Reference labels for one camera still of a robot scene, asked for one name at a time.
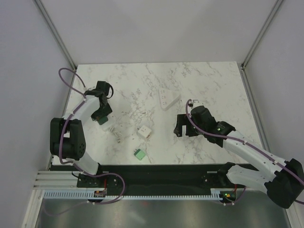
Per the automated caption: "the long white power strip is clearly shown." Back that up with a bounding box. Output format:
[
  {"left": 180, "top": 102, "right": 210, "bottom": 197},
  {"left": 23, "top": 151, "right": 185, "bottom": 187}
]
[{"left": 101, "top": 115, "right": 115, "bottom": 132}]

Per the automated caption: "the small white power socket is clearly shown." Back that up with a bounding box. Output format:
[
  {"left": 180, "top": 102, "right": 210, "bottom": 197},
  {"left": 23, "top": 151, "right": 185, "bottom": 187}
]
[{"left": 159, "top": 88, "right": 181, "bottom": 111}]

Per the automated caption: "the white cube plug orange logo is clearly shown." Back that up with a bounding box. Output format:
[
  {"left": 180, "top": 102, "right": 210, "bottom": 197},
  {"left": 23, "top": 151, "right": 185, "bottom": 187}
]
[{"left": 137, "top": 125, "right": 152, "bottom": 140}]

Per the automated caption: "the green plug adapter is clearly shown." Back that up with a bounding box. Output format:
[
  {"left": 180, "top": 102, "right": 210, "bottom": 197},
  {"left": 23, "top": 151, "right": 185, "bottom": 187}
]
[{"left": 133, "top": 149, "right": 146, "bottom": 161}]

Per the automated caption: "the dark green cube plug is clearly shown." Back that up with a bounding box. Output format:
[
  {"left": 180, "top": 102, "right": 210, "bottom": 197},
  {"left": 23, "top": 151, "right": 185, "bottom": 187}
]
[{"left": 97, "top": 116, "right": 109, "bottom": 125}]

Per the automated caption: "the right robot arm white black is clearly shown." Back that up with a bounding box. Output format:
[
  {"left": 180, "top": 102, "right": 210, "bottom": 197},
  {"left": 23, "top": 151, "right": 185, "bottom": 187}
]
[{"left": 173, "top": 102, "right": 304, "bottom": 209}]

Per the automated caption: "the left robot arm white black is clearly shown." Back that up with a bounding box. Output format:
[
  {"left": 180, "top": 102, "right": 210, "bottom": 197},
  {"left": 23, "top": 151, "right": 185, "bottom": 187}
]
[{"left": 50, "top": 81, "right": 114, "bottom": 187}]

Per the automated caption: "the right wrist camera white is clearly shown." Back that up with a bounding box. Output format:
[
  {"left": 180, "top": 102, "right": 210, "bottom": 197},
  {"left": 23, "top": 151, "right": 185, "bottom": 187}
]
[{"left": 188, "top": 100, "right": 203, "bottom": 109}]

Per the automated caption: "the white coiled cord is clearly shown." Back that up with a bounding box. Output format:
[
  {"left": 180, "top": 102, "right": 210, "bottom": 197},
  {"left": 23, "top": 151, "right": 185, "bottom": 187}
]
[{"left": 109, "top": 127, "right": 124, "bottom": 143}]

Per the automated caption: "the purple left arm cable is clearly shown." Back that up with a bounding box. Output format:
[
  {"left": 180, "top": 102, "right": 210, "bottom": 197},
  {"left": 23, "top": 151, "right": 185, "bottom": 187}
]
[{"left": 58, "top": 67, "right": 126, "bottom": 216}]

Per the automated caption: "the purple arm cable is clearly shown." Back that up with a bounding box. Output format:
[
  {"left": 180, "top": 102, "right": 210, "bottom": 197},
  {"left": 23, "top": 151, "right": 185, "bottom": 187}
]
[
  {"left": 185, "top": 99, "right": 304, "bottom": 206},
  {"left": 58, "top": 67, "right": 126, "bottom": 216}
]

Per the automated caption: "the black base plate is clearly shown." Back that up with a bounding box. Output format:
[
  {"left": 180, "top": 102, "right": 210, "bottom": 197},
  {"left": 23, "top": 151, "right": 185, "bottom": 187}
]
[{"left": 76, "top": 163, "right": 245, "bottom": 197}]

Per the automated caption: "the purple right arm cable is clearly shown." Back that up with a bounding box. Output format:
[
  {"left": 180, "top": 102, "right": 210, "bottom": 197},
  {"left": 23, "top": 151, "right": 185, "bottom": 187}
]
[{"left": 185, "top": 99, "right": 304, "bottom": 206}]

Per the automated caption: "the white slotted cable duct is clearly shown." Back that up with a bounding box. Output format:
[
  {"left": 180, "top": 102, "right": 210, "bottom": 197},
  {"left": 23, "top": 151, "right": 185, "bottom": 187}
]
[{"left": 43, "top": 189, "right": 237, "bottom": 201}]

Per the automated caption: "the aluminium rail profile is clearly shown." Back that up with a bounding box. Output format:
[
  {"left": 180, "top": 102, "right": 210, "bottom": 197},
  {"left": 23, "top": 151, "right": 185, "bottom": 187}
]
[{"left": 33, "top": 171, "right": 79, "bottom": 190}]

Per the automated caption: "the left aluminium frame post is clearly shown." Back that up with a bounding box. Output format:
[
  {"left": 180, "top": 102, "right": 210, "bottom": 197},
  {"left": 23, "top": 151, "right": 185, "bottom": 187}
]
[{"left": 33, "top": 0, "right": 78, "bottom": 73}]

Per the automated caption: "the aluminium frame post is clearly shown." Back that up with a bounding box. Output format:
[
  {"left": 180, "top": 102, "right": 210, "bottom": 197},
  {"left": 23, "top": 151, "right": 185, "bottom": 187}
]
[
  {"left": 33, "top": 0, "right": 78, "bottom": 73},
  {"left": 240, "top": 0, "right": 285, "bottom": 71}
]

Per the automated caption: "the right aluminium frame post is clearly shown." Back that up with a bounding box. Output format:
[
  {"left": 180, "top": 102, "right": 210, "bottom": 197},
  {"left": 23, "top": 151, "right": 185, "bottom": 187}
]
[{"left": 240, "top": 0, "right": 285, "bottom": 71}]

